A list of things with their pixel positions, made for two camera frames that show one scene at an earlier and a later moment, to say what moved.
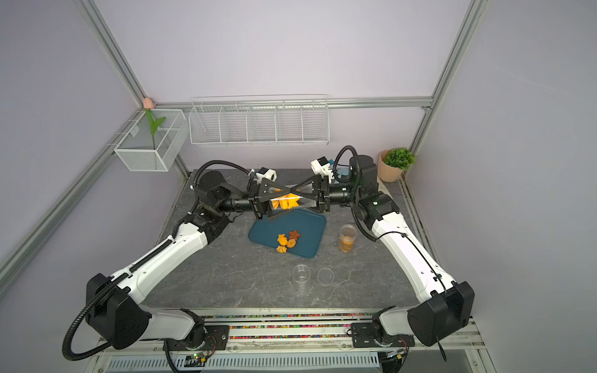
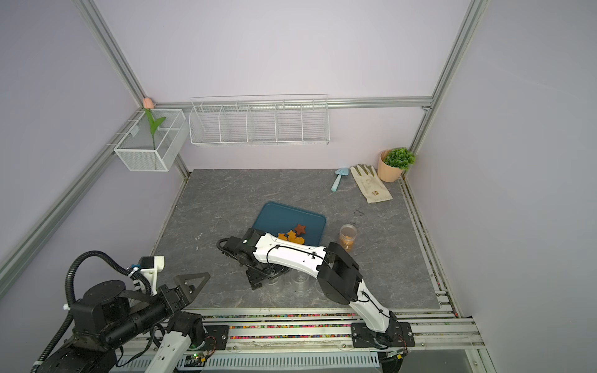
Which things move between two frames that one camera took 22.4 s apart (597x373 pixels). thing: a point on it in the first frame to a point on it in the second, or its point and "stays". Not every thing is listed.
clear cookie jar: x=293 y=202 to x=275 y=283
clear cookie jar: x=301 y=277 stays
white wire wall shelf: x=284 y=120 stays
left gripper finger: x=277 y=212 to x=206 y=277
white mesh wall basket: x=149 y=144 stays
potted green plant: x=392 y=162 stays
